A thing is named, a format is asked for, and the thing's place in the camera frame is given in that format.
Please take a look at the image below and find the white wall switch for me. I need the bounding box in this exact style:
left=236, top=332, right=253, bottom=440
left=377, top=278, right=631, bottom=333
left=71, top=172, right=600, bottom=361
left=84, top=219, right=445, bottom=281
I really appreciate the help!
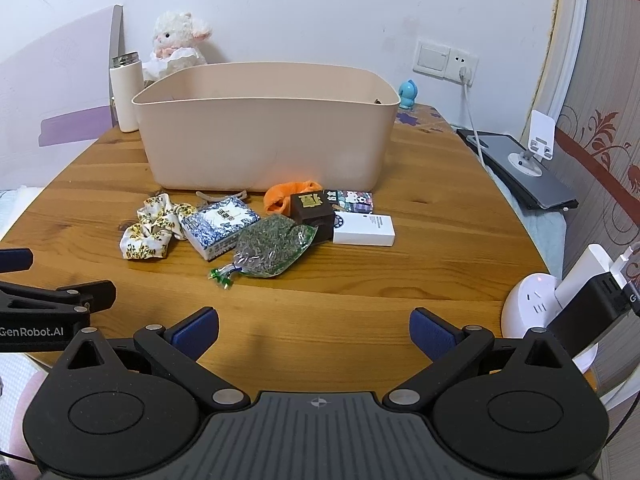
left=413, top=40, right=451, bottom=80

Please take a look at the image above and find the floral yellow white scrunchie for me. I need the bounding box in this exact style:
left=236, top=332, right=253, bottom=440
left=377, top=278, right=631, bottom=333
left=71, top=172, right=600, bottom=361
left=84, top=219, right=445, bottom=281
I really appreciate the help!
left=119, top=195, right=197, bottom=261

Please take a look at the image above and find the beige hair clip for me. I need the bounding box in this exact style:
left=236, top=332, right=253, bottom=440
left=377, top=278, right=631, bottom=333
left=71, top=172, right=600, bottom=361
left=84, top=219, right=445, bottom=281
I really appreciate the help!
left=196, top=189, right=250, bottom=206

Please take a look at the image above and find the white wall socket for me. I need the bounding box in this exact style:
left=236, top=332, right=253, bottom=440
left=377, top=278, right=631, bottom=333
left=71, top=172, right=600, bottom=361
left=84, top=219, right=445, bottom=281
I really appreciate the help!
left=442, top=47, right=480, bottom=85

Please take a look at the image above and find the blue toy figurine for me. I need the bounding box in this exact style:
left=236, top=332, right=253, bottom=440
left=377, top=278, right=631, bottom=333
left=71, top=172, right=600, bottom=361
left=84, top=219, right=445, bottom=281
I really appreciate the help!
left=398, top=79, right=421, bottom=110

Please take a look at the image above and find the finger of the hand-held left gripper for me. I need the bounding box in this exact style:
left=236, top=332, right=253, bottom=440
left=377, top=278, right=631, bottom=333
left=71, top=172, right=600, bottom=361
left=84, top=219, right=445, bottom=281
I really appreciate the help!
left=0, top=279, right=117, bottom=317
left=0, top=248, right=35, bottom=272

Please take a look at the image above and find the white flat box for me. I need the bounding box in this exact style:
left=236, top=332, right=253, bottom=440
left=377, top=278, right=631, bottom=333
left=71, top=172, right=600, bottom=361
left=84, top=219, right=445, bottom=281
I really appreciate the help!
left=332, top=211, right=396, bottom=248

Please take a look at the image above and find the beige plastic storage bin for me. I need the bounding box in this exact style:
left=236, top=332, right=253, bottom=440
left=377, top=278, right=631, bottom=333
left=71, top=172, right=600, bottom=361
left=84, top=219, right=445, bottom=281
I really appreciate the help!
left=131, top=62, right=401, bottom=194

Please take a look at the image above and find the dark brown small box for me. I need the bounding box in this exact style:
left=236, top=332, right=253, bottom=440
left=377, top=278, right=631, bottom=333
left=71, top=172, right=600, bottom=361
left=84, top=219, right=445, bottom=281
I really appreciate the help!
left=291, top=191, right=335, bottom=246

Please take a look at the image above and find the cartoon printed box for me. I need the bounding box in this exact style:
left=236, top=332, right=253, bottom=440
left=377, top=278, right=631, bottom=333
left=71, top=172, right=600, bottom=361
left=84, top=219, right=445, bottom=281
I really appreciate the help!
left=324, top=188, right=375, bottom=214

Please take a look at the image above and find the orange cloth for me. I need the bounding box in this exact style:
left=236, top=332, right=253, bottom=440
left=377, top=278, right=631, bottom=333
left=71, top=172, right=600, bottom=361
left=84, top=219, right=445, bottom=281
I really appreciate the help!
left=263, top=180, right=321, bottom=216

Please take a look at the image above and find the white phone stand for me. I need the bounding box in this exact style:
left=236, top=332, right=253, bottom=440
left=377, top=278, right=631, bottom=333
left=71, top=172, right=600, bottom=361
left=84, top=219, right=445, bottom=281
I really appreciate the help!
left=507, top=110, right=556, bottom=177

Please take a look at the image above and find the white charger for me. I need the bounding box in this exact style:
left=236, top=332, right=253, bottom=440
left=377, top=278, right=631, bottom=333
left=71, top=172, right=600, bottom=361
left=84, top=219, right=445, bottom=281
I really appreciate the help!
left=555, top=244, right=612, bottom=307

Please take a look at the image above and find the black power adapter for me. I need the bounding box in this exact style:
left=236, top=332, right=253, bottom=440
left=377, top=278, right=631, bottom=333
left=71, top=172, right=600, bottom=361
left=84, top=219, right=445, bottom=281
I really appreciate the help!
left=547, top=272, right=640, bottom=354

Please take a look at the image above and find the blue white patterned box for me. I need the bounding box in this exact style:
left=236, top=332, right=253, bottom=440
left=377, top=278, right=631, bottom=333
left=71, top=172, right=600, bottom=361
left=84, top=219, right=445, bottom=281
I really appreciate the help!
left=180, top=196, right=261, bottom=261

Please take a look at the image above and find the grey laptop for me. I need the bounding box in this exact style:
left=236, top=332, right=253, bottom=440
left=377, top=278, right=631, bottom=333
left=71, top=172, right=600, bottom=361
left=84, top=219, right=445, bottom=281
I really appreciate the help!
left=456, top=129, right=580, bottom=211

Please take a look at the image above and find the pink cloth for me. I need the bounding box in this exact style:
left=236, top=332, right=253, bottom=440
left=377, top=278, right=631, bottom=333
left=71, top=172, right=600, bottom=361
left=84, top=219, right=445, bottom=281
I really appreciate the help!
left=0, top=360, right=53, bottom=480

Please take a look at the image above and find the white usb cable plug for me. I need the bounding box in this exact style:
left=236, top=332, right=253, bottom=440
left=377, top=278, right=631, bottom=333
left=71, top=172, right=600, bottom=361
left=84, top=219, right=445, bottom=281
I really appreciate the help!
left=609, top=241, right=640, bottom=282

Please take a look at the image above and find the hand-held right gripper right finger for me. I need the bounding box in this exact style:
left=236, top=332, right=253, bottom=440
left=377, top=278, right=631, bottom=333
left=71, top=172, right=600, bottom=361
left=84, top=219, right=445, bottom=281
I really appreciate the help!
left=382, top=307, right=577, bottom=408

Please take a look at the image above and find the white thermos bottle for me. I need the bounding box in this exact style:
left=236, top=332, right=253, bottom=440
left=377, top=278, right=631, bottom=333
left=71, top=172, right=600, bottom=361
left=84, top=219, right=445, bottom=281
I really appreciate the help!
left=109, top=51, right=144, bottom=133

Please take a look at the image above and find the white plug with cable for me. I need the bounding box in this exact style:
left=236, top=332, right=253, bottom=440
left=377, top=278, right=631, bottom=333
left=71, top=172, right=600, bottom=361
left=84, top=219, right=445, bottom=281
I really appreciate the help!
left=457, top=64, right=490, bottom=166

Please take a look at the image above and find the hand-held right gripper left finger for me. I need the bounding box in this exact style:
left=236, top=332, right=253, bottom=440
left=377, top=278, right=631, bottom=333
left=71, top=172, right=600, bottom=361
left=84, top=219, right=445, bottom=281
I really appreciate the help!
left=60, top=306, right=252, bottom=409

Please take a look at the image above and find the clear bag of dried leaves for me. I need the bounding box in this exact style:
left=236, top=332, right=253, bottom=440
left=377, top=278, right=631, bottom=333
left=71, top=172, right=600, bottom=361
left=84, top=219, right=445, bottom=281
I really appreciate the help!
left=209, top=214, right=320, bottom=291

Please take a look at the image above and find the round white power strip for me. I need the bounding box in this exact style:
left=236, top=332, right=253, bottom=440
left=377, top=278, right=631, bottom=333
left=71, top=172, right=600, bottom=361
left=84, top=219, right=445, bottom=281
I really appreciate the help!
left=501, top=272, right=599, bottom=374

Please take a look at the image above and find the white plush sheep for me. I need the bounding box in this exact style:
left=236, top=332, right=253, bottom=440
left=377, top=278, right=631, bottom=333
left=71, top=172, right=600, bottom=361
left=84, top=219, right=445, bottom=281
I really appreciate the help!
left=142, top=10, right=214, bottom=84

